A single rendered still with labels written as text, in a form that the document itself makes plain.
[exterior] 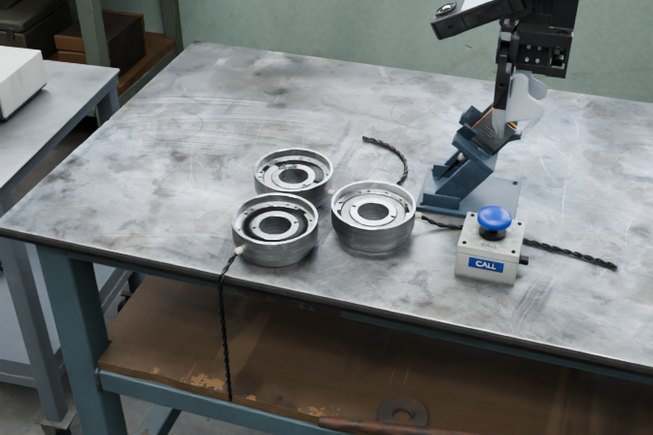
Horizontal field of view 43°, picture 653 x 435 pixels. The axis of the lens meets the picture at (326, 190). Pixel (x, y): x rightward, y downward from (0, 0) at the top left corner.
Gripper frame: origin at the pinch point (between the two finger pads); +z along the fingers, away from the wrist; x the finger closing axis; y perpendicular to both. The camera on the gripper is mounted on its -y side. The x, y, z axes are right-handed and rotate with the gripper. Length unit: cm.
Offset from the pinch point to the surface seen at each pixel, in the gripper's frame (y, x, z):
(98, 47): -121, 101, 50
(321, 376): -18.9, -14.0, 37.0
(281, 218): -23.7, -15.1, 9.5
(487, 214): 1.1, -13.8, 4.5
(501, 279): 3.9, -16.9, 11.1
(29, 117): -86, 20, 24
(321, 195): -20.5, -8.6, 9.7
